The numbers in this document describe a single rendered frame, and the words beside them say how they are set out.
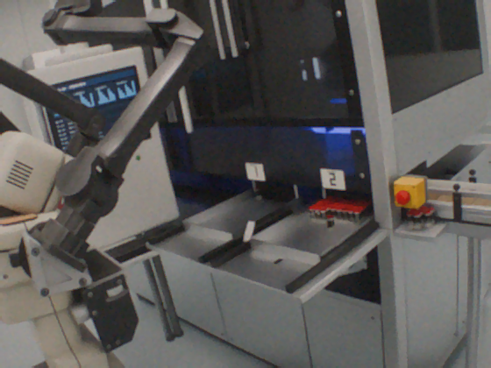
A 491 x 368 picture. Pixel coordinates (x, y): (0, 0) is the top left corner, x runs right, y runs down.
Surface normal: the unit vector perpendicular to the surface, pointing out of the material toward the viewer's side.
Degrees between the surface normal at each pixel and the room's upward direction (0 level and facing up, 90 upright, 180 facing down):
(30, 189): 90
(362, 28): 90
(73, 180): 45
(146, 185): 90
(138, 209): 90
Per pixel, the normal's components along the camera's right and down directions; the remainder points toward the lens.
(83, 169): -0.27, -0.45
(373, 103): -0.71, 0.32
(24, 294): 0.61, 0.11
